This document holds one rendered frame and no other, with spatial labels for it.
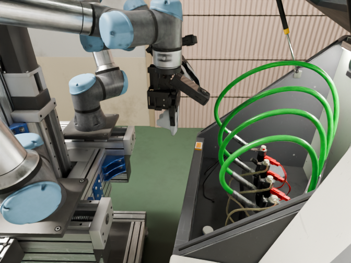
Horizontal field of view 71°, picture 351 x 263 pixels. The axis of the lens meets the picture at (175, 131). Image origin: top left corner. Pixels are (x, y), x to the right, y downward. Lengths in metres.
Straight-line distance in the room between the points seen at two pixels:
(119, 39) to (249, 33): 2.44
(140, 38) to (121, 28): 0.05
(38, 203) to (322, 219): 0.56
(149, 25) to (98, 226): 0.58
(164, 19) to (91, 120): 0.69
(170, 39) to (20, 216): 0.51
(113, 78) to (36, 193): 0.71
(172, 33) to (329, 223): 0.49
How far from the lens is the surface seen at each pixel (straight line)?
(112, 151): 1.22
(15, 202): 0.61
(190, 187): 0.96
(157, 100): 0.68
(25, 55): 0.91
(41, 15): 0.64
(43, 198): 0.62
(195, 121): 3.18
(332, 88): 0.85
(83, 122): 1.18
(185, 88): 0.65
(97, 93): 1.15
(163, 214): 2.12
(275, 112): 0.66
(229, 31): 2.87
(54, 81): 3.37
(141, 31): 0.57
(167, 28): 0.61
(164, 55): 0.63
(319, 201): 0.54
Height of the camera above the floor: 1.61
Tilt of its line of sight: 31 degrees down
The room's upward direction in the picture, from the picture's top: straight up
